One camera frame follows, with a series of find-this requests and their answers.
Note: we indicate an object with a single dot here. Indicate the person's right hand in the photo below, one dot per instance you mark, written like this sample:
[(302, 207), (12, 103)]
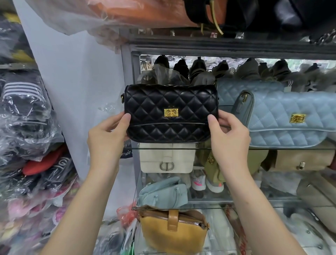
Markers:
[(232, 141)]

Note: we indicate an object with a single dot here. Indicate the person's left hand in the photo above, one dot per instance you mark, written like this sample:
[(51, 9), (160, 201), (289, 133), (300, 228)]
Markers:
[(105, 141)]

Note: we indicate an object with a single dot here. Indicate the person's right thumb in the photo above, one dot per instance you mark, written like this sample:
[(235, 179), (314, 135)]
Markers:
[(213, 126)]

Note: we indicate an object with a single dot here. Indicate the person's left thumb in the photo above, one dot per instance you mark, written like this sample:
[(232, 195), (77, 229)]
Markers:
[(124, 123)]

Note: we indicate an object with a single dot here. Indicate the black quilted handbag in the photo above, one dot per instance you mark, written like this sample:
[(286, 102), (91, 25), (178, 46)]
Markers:
[(168, 110)]

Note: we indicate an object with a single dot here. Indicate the person's right forearm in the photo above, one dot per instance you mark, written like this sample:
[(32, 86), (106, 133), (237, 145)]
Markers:
[(252, 207)]

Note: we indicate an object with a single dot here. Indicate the person's left forearm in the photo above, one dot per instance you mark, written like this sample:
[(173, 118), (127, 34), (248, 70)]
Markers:
[(81, 207)]

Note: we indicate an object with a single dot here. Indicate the white handbag with round clasp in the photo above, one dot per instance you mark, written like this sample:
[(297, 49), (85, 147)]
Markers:
[(157, 157)]

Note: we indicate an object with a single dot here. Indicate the light blue quilted handbag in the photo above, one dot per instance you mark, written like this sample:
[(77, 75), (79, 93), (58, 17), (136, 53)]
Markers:
[(283, 123), (244, 88)]

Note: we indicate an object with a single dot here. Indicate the olive green handbag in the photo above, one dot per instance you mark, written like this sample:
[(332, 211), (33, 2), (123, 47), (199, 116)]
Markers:
[(256, 163)]

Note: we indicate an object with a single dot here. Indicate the white and pink sneaker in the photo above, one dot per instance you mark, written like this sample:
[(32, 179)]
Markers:
[(215, 186), (198, 181)]

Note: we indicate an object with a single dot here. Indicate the glass display cabinet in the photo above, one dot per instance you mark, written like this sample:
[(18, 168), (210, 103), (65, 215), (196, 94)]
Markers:
[(128, 65)]

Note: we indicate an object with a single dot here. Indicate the row of dark shoes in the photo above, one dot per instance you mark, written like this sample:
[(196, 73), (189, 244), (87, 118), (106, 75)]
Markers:
[(199, 68)]

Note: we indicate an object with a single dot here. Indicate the small light blue bag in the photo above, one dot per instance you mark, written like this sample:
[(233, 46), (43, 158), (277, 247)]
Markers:
[(162, 193)]

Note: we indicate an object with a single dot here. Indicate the red plastic bag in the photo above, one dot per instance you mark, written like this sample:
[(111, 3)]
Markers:
[(126, 215)]

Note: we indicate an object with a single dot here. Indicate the pile of plastic-wrapped clothes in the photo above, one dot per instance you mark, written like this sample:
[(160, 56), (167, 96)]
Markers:
[(28, 136)]

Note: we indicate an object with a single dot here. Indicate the beige handbag with metal lock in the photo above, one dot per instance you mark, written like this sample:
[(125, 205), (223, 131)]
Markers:
[(307, 159)]

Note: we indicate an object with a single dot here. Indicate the orange bag in plastic wrap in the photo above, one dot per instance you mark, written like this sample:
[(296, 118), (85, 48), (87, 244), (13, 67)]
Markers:
[(126, 13)]

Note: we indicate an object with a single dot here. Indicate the mustard yellow handbag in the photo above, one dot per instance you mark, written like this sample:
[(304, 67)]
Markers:
[(162, 233)]

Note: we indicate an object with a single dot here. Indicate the large beige leather bag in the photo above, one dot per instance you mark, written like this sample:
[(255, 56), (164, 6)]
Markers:
[(319, 194)]

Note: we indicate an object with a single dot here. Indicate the dark leather bag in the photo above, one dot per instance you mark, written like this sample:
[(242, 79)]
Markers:
[(288, 14)]

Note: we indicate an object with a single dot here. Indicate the white studded bag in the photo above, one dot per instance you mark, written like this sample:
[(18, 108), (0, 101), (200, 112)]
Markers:
[(312, 236)]

